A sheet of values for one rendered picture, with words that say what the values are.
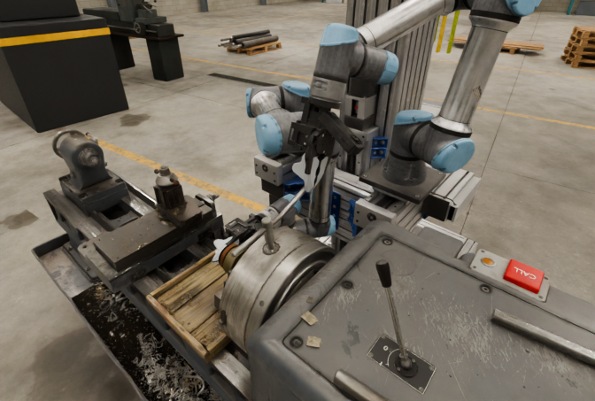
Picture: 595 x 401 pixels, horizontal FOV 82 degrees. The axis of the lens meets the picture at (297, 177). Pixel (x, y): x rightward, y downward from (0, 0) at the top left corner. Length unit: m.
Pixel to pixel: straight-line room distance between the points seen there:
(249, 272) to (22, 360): 1.89
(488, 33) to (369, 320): 0.73
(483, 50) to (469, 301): 0.60
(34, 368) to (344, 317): 2.02
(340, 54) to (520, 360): 0.62
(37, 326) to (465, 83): 2.50
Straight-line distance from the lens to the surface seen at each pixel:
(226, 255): 0.98
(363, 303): 0.68
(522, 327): 0.72
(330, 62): 0.74
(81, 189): 1.81
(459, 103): 1.03
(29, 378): 2.43
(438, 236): 0.85
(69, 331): 2.52
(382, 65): 0.81
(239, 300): 0.79
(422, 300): 0.71
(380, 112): 1.37
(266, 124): 0.95
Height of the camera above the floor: 1.77
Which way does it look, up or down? 31 degrees down
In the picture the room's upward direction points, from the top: straight up
